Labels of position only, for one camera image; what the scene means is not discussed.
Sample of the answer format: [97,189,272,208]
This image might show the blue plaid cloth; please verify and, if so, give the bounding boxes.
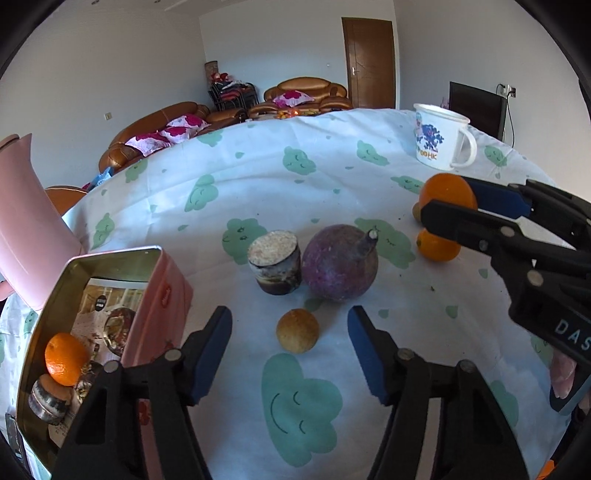
[83,167,114,191]

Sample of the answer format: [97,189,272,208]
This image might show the pink floral pillow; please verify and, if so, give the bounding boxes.
[159,115,211,144]
[124,131,171,158]
[272,90,315,107]

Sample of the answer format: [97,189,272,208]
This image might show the orange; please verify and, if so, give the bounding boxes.
[419,172,478,217]
[416,230,461,262]
[45,333,90,387]

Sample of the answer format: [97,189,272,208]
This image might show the brown leather armchair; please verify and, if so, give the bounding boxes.
[249,78,354,118]

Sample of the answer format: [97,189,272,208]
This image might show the brown wooden door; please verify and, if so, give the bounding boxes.
[342,17,397,110]

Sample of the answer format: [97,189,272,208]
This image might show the black smartphone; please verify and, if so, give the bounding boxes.
[4,413,24,462]

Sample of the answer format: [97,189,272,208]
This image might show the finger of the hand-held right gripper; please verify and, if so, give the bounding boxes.
[421,198,591,288]
[468,178,591,253]

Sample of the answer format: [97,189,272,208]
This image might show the stacked dark chairs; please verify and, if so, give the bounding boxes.
[209,79,258,112]

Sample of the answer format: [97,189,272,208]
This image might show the person's right hand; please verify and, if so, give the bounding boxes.
[549,348,580,400]

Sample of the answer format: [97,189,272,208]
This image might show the white mug blue print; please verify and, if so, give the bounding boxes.
[412,103,478,171]

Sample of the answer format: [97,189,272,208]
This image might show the white tablecloth green clouds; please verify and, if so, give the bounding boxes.
[0,108,575,480]

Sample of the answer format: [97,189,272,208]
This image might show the pink electric kettle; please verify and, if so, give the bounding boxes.
[0,133,88,315]

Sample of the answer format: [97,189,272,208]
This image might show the cluttered coffee table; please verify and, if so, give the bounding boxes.
[249,107,324,121]

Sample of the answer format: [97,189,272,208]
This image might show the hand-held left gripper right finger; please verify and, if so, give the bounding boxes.
[347,305,529,480]

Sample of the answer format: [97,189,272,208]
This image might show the purple passion fruit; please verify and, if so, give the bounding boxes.
[301,224,379,303]

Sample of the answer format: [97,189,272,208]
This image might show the brown mushroom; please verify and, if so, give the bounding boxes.
[104,308,137,356]

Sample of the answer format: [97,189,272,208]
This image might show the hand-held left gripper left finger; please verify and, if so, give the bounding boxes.
[54,305,234,480]

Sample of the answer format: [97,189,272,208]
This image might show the pink metal tin box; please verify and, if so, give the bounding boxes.
[16,247,195,480]

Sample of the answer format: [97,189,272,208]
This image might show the brown leather sofa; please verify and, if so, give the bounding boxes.
[98,102,247,174]

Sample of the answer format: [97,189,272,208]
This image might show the black television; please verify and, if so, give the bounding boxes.
[449,82,508,141]

